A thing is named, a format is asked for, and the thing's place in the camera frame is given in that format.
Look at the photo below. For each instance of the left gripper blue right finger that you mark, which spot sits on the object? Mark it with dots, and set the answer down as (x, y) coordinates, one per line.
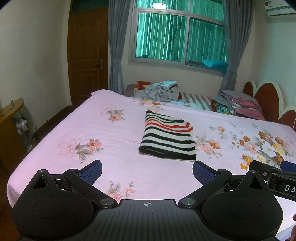
(213, 181)

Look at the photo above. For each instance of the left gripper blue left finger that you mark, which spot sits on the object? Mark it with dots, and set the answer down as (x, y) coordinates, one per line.
(81, 182)

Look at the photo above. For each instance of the striped knit children's sweater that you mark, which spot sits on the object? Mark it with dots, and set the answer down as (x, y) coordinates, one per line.
(167, 137)

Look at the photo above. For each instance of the pile of grey clothes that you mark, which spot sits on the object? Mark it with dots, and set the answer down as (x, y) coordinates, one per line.
(165, 91)

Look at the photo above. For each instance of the pink floral bed sheet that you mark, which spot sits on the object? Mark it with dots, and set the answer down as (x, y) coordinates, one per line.
(109, 127)

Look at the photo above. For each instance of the colourful floral cloth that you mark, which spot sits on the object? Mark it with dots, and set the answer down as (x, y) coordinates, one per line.
(219, 108)

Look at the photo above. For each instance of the wooden side cabinet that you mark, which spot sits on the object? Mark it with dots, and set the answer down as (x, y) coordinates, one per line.
(12, 149)

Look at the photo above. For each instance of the stack of pink folded bedding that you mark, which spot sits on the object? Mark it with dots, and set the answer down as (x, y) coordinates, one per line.
(240, 104)

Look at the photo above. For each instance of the red and white headboard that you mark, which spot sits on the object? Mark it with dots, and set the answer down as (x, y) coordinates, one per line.
(270, 98)

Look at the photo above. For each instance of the teal pillow on sill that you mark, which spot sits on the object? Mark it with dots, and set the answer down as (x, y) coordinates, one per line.
(218, 65)

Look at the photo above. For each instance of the brown wooden door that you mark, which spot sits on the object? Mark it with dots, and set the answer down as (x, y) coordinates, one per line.
(87, 47)

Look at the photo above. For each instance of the window with green curtain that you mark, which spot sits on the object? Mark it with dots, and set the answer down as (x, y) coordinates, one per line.
(177, 33)

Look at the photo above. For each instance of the right grey curtain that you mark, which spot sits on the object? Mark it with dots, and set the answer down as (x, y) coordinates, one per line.
(238, 16)

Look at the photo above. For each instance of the grey curtain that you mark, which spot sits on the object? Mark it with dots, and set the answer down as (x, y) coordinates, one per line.
(238, 16)
(118, 11)

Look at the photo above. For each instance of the left grey curtain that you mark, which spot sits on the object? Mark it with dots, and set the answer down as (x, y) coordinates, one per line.
(118, 11)

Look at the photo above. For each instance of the white air conditioner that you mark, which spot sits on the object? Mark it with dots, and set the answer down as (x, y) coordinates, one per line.
(278, 8)

